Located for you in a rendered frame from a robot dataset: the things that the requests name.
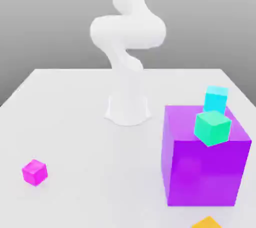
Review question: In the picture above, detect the small cyan cube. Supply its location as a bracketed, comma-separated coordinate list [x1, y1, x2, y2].
[202, 85, 229, 116]

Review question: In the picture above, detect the small green cube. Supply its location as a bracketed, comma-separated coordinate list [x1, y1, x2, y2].
[193, 110, 233, 147]

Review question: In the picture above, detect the small magenta cube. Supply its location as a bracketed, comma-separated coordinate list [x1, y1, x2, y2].
[21, 159, 49, 187]

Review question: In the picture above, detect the small orange cube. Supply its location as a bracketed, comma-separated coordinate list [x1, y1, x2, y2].
[191, 215, 223, 228]

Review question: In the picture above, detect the large purple box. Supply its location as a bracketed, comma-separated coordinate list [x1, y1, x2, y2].
[161, 105, 253, 207]

